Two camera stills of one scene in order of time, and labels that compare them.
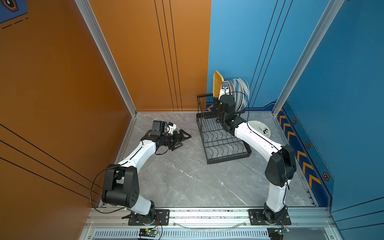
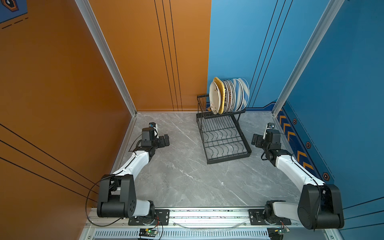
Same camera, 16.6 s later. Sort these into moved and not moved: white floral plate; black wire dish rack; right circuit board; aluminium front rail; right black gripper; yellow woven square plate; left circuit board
Moved: white floral plate; yellow woven square plate; right black gripper
Not moved: right circuit board; black wire dish rack; left circuit board; aluminium front rail
